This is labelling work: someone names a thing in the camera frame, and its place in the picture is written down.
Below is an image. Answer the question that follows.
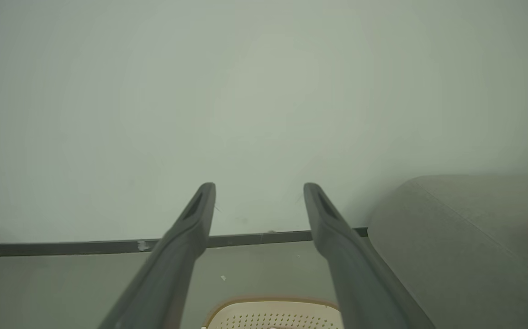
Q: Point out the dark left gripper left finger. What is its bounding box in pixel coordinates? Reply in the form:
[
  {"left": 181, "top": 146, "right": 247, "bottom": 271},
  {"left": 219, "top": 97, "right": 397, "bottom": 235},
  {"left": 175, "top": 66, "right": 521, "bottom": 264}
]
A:
[{"left": 97, "top": 182, "right": 216, "bottom": 329}]

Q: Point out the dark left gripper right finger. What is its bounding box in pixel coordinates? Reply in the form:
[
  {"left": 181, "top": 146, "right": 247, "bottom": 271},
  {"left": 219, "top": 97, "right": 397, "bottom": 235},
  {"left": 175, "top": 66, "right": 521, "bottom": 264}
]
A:
[{"left": 303, "top": 182, "right": 436, "bottom": 329}]

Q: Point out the cream perforated laundry basket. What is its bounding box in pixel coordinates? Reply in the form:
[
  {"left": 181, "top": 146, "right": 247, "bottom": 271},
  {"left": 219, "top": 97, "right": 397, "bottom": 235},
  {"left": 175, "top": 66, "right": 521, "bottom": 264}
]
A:
[{"left": 202, "top": 297, "right": 343, "bottom": 329}]

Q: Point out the grey fabric sofa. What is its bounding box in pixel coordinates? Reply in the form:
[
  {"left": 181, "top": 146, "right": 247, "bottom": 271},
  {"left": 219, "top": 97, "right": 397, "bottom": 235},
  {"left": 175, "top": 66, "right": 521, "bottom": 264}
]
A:
[{"left": 367, "top": 174, "right": 528, "bottom": 329}]

